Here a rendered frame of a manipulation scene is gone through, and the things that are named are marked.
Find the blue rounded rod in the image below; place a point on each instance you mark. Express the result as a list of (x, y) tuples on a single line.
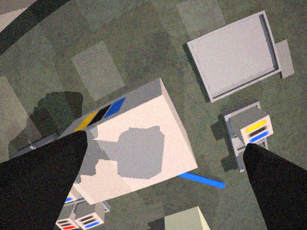
[(203, 180)]

